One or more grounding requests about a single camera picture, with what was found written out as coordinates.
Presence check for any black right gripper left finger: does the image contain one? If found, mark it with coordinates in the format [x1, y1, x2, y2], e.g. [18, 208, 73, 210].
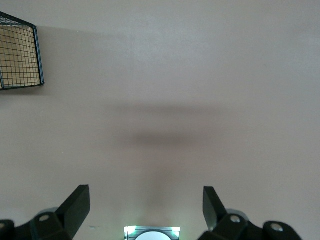
[0, 184, 91, 240]

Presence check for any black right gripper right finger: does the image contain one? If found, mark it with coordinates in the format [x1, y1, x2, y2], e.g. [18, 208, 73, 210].
[199, 186, 302, 240]

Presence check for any light wooden board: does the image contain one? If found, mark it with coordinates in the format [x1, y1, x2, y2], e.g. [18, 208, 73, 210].
[0, 24, 42, 90]

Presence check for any black wire mesh basket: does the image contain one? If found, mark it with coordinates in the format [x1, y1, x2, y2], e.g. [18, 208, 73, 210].
[0, 11, 46, 91]

